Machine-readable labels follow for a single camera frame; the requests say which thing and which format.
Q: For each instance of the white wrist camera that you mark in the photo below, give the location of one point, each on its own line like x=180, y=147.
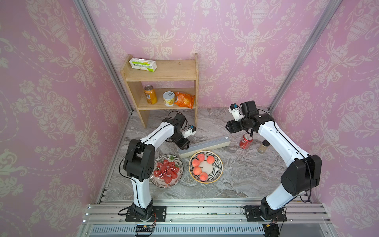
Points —
x=191, y=130
x=236, y=112

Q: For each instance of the cream plastic wrap dispenser box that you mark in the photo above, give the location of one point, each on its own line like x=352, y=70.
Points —
x=208, y=145

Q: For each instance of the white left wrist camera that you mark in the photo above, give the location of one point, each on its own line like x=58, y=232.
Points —
x=191, y=130

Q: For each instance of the right aluminium corner post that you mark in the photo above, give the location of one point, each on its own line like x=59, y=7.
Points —
x=316, y=33

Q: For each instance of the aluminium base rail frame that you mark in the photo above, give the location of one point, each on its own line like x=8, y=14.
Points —
x=217, y=217

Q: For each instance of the red soda can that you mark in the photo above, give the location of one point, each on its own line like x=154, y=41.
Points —
x=246, y=141

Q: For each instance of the striped plate of peaches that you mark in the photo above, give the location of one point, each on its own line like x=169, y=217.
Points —
x=205, y=167

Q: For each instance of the orange chip bag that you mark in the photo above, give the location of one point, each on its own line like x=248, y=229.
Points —
x=184, y=100

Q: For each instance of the white green carton box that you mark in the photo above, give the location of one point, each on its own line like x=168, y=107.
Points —
x=143, y=64

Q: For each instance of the patterned plate of strawberries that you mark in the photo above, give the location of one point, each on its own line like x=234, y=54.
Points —
x=167, y=173

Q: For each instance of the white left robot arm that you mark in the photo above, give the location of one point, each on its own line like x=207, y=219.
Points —
x=141, y=166

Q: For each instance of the aluminium corner post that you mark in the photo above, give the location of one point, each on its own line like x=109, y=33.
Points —
x=95, y=36
x=316, y=33

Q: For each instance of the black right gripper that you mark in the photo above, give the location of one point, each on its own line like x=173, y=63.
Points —
x=233, y=127

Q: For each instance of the brown spice jar black lid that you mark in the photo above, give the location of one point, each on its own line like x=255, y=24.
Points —
x=263, y=147

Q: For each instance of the orange drink can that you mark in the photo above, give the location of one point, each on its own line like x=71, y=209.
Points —
x=150, y=94

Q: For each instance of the white yellow snack cup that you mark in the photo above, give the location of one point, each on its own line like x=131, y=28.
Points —
x=169, y=98

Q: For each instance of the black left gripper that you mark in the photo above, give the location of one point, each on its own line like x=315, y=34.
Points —
x=183, y=144

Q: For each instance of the left aluminium corner post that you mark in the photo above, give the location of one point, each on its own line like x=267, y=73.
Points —
x=95, y=36

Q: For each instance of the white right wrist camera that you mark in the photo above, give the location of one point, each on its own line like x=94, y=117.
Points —
x=236, y=112

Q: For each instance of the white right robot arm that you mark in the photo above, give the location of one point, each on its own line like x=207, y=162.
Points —
x=303, y=170

